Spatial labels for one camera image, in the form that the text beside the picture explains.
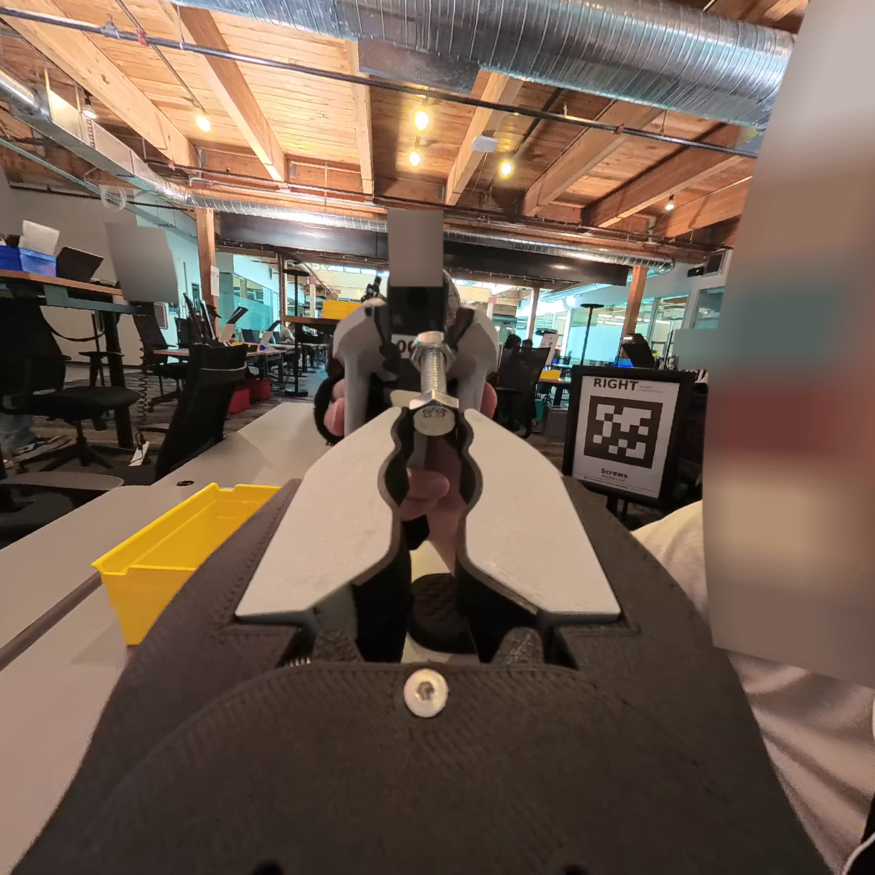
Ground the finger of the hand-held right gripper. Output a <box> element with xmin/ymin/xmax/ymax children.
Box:
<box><xmin>333</xmin><ymin>304</ymin><xmax>402</xmax><ymax>440</ymax></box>
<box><xmin>446</xmin><ymin>308</ymin><xmax>500</xmax><ymax>412</ymax></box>

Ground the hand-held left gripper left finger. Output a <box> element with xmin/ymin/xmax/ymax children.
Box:
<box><xmin>234</xmin><ymin>405</ymin><xmax>414</xmax><ymax>662</ymax></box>

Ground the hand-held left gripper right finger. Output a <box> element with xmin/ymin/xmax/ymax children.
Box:
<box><xmin>454</xmin><ymin>408</ymin><xmax>622</xmax><ymax>662</ymax></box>

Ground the silver bolt with nut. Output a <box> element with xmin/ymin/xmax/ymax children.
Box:
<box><xmin>409</xmin><ymin>330</ymin><xmax>459</xmax><ymax>438</ymax></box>

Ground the yellow plastic bin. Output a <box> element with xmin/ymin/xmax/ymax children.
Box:
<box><xmin>92</xmin><ymin>482</ymin><xmax>283</xmax><ymax>647</ymax></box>

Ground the person's right hand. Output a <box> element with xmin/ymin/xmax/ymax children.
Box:
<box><xmin>323</xmin><ymin>379</ymin><xmax>499</xmax><ymax>576</ymax></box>

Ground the red plastic bin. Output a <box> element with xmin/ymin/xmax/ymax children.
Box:
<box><xmin>227</xmin><ymin>379</ymin><xmax>273</xmax><ymax>416</ymax></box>

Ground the black floor lamp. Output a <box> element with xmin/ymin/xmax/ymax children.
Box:
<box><xmin>580</xmin><ymin>302</ymin><xmax>606</xmax><ymax>366</ymax></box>

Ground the black wrist rest pad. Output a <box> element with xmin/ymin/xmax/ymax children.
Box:
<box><xmin>410</xmin><ymin>574</ymin><xmax>479</xmax><ymax>654</ymax></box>

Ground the black framed marker sign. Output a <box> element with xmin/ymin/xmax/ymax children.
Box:
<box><xmin>562</xmin><ymin>364</ymin><xmax>697</xmax><ymax>520</ymax></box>

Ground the group of ceiling spotlights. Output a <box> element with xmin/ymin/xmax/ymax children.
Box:
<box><xmin>78</xmin><ymin>96</ymin><xmax>679</xmax><ymax>213</ymax></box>

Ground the person's beige shirt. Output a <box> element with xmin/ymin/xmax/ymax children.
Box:
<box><xmin>632</xmin><ymin>499</ymin><xmax>875</xmax><ymax>875</ymax></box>

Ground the blue storage bin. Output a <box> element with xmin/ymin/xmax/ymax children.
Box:
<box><xmin>0</xmin><ymin>245</ymin><xmax>57</xmax><ymax>278</ymax></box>

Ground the silver ventilation duct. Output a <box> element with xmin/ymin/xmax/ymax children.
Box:
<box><xmin>103</xmin><ymin>171</ymin><xmax>678</xmax><ymax>274</ymax></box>
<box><xmin>167</xmin><ymin>0</ymin><xmax>797</xmax><ymax>131</ymax></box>

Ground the dark frame standing desk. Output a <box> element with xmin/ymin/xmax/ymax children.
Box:
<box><xmin>0</xmin><ymin>268</ymin><xmax>148</xmax><ymax>452</ymax></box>

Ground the black shoulder strap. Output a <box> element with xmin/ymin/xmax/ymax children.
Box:
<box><xmin>844</xmin><ymin>817</ymin><xmax>875</xmax><ymax>875</ymax></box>

